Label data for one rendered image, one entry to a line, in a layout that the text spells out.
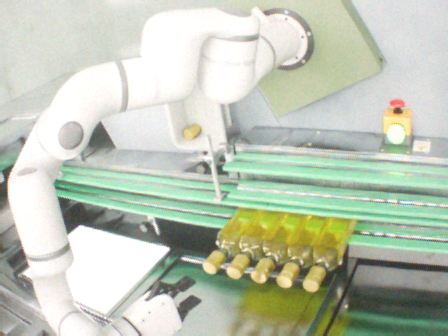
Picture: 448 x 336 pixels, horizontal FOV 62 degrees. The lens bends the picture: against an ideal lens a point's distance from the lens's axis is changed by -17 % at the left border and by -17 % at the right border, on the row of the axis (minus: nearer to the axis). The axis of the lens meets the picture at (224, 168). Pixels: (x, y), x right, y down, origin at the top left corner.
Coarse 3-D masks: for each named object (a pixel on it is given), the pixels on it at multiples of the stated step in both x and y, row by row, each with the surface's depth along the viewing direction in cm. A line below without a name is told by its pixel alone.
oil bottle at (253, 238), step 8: (264, 216) 102; (272, 216) 101; (280, 216) 102; (256, 224) 99; (264, 224) 99; (272, 224) 99; (248, 232) 97; (256, 232) 97; (264, 232) 96; (240, 240) 96; (248, 240) 95; (256, 240) 94; (264, 240) 95; (240, 248) 95; (248, 248) 94; (256, 248) 93; (256, 256) 94
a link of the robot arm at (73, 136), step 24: (96, 72) 60; (120, 72) 62; (72, 96) 56; (96, 96) 59; (120, 96) 62; (48, 120) 55; (72, 120) 56; (96, 120) 60; (48, 144) 56; (72, 144) 57
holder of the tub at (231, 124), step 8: (224, 104) 115; (232, 104) 119; (224, 112) 115; (232, 112) 119; (224, 120) 115; (232, 120) 119; (224, 128) 116; (232, 128) 119; (232, 136) 119; (200, 152) 132; (192, 160) 129; (200, 160) 127; (224, 160) 125
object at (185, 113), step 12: (192, 96) 123; (168, 108) 120; (180, 108) 124; (192, 108) 125; (204, 108) 123; (216, 108) 112; (168, 120) 122; (180, 120) 125; (192, 120) 127; (204, 120) 125; (216, 120) 123; (180, 132) 126; (204, 132) 127; (216, 132) 125; (180, 144) 124; (192, 144) 123; (204, 144) 121; (216, 144) 120
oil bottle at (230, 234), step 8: (240, 208) 107; (248, 208) 107; (240, 216) 104; (248, 216) 103; (256, 216) 104; (232, 224) 101; (240, 224) 101; (248, 224) 101; (224, 232) 99; (232, 232) 98; (240, 232) 98; (224, 240) 97; (232, 240) 96; (232, 248) 96; (232, 256) 98
